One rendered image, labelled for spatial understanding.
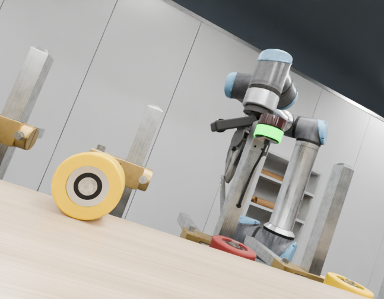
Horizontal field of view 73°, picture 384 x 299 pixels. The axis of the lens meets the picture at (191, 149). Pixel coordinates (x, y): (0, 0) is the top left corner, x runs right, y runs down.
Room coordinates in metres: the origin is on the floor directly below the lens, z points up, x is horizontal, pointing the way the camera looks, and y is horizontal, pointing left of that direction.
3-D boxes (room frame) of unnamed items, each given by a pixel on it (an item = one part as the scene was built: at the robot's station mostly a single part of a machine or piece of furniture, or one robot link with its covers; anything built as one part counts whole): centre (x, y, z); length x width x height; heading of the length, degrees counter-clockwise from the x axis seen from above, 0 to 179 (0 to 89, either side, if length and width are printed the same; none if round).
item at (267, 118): (0.57, -0.15, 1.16); 0.06 x 0.06 x 0.02
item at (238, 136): (0.70, -0.14, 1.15); 0.09 x 0.08 x 0.12; 101
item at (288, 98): (0.80, -0.19, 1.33); 0.12 x 0.12 x 0.09; 55
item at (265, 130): (0.57, -0.15, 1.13); 0.06 x 0.06 x 0.02
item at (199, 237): (0.61, -0.12, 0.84); 0.13 x 0.06 x 0.05; 101
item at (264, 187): (3.39, -1.20, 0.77); 0.90 x 0.45 x 1.55; 105
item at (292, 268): (0.66, -0.36, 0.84); 0.13 x 0.06 x 0.05; 101
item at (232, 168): (0.68, -0.14, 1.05); 0.06 x 0.03 x 0.09; 101
